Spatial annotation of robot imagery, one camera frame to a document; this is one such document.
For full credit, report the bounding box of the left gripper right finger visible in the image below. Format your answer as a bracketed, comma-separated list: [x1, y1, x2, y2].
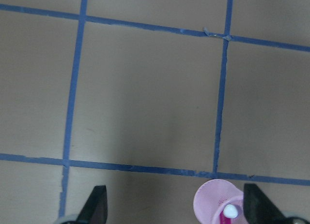
[243, 183, 308, 224]

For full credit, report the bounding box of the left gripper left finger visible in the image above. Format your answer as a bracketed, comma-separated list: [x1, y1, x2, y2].
[76, 185, 108, 224]

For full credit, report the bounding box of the pink mesh cup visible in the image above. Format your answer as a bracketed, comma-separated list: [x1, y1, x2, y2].
[193, 179, 247, 224]

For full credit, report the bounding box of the pink highlighter pen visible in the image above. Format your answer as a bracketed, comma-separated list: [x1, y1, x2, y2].
[219, 204, 239, 224]

